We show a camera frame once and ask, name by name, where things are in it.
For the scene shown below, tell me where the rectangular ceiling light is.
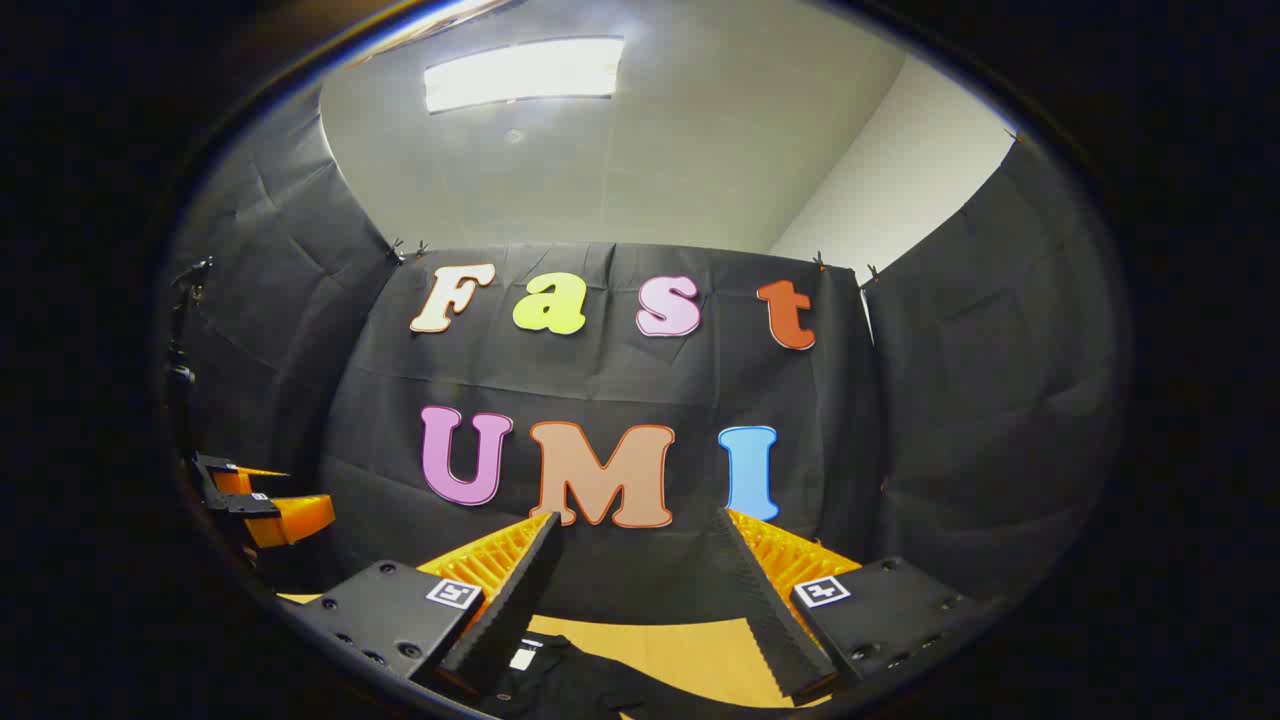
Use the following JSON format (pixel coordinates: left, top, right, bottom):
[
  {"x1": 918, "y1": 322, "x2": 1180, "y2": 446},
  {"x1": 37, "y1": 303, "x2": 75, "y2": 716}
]
[{"x1": 423, "y1": 36, "x2": 626, "y2": 114}]

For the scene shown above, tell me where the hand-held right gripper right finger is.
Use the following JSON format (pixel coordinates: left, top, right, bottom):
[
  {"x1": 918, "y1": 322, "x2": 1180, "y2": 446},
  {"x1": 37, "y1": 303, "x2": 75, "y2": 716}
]
[{"x1": 715, "y1": 506, "x2": 981, "y2": 706}]

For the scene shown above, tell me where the black buttoned coat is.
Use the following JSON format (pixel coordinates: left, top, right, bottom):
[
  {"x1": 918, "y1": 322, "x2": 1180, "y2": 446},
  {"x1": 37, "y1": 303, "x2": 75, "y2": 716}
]
[{"x1": 478, "y1": 633, "x2": 801, "y2": 720}]

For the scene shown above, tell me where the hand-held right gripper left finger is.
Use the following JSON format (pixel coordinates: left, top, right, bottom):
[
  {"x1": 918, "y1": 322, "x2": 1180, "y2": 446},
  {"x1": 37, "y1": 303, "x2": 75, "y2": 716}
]
[{"x1": 283, "y1": 510, "x2": 563, "y2": 701}]

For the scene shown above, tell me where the black backdrop cloth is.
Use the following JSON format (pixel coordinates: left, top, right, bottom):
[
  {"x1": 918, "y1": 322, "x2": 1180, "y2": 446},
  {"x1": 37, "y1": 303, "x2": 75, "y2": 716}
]
[{"x1": 165, "y1": 85, "x2": 1126, "y2": 626}]

